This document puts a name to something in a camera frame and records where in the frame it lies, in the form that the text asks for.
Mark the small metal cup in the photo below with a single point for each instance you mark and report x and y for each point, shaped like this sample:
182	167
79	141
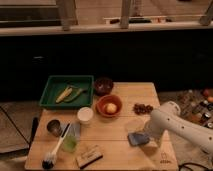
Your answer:
54	127

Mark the green clear plastic cup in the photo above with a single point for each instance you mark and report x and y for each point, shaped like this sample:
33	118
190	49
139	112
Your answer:
69	144

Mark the corn cob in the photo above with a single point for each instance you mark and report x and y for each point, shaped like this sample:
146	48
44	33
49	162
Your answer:
64	94

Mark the green vegetable pod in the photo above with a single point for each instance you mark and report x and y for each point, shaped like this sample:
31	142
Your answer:
75	95

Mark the bunch of dark grapes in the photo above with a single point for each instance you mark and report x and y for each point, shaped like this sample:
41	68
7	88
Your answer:
141	109

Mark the spice bottle rack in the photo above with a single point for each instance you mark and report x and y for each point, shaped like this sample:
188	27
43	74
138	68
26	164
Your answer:
196	108

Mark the white paper cup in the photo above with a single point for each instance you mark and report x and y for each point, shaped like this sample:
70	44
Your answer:
85	115

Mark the wooden block eraser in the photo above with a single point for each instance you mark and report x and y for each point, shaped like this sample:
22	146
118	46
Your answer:
89	156

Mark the orange bowl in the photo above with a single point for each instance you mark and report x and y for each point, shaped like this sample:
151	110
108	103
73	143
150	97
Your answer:
100	105

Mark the yellow round fruit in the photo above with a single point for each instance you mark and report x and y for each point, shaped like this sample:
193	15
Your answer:
110	108

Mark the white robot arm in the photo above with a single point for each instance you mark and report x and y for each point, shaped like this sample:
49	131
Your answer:
167	117

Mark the dark brown bowl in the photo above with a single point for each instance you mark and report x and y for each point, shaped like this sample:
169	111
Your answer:
103	86

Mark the blue sponge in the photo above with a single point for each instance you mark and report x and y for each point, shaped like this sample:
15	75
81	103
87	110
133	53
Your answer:
136	139

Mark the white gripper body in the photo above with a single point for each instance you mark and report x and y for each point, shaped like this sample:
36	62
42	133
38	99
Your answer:
154	131

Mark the green plastic tray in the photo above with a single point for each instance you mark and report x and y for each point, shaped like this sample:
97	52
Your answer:
56	84

